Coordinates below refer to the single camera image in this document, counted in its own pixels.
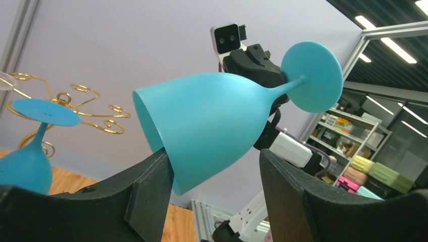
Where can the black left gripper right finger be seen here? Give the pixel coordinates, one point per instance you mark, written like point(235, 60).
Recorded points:
point(338, 215)

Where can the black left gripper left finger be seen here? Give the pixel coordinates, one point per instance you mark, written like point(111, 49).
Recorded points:
point(128, 206)

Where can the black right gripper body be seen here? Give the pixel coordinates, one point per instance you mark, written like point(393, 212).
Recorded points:
point(254, 63)

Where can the blue wine glass front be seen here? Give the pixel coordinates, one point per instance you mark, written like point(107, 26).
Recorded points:
point(208, 121)

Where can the blue wine glass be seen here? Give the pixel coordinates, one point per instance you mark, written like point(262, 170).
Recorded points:
point(208, 121)
point(29, 167)

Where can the clear wine glass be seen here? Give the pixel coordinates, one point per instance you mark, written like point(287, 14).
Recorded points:
point(7, 82)

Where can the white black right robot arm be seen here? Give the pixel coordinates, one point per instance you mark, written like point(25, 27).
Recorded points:
point(267, 187)

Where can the metal storage shelf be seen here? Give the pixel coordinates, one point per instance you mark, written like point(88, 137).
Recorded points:
point(344, 136)

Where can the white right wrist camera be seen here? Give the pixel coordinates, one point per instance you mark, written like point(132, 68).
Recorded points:
point(227, 38)

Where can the gold wire glass rack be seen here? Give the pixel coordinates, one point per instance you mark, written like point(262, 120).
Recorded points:
point(64, 99)

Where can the aluminium frame post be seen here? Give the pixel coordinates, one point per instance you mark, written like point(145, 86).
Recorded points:
point(390, 61)

